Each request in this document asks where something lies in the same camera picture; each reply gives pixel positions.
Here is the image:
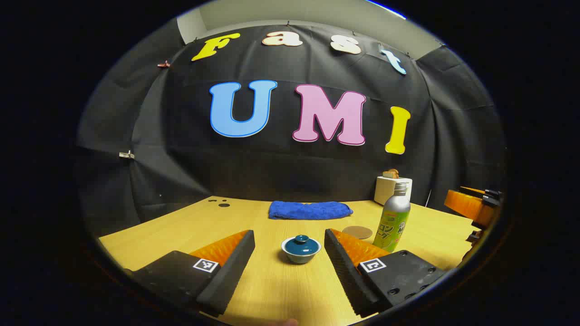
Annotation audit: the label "teal teacup lid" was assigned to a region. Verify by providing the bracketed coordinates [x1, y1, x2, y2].
[285, 235, 319, 254]

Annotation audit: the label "blue towel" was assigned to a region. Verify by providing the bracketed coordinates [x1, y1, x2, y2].
[268, 201, 354, 221]

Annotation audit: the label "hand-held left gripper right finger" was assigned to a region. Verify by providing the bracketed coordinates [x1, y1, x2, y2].
[324, 228, 447, 317]

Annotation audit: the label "silver green water bottle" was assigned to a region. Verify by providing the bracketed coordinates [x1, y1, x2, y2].
[372, 181, 411, 253]

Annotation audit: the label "black backdrop cloth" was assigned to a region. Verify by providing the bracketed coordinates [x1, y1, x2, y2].
[75, 20, 507, 238]

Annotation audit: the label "teal teacup with white inside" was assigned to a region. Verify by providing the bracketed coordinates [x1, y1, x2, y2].
[281, 235, 322, 264]

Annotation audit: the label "round brown coaster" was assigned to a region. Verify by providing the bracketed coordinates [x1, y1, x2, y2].
[342, 225, 373, 240]

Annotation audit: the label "white toaster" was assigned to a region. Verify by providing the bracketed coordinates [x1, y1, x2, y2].
[374, 176, 413, 206]

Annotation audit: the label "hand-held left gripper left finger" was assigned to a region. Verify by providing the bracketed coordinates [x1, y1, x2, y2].
[125, 230, 256, 317]

